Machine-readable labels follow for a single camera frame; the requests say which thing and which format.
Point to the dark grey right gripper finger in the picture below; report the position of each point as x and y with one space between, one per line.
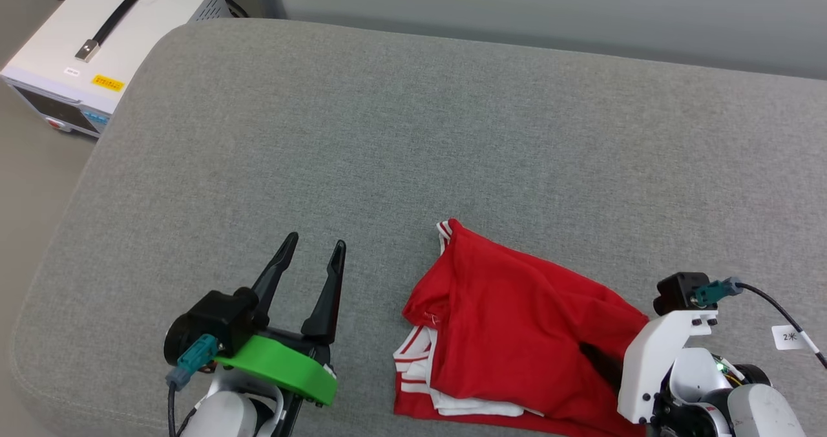
604 366

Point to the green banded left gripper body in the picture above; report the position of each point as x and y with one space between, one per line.
284 366

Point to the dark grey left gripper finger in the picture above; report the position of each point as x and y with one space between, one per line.
328 301
274 282

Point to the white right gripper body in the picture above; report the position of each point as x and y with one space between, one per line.
652 359

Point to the red and white garment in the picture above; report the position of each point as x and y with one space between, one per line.
517 320

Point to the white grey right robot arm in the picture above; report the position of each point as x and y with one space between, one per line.
756 411

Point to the white power supply box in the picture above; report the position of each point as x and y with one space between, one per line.
161 10

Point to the white partition panel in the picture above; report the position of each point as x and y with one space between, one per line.
517 10

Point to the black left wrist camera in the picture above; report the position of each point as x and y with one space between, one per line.
213 317

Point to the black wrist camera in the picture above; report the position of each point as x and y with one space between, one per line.
213 317
675 291

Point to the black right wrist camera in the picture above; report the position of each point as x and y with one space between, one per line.
675 291

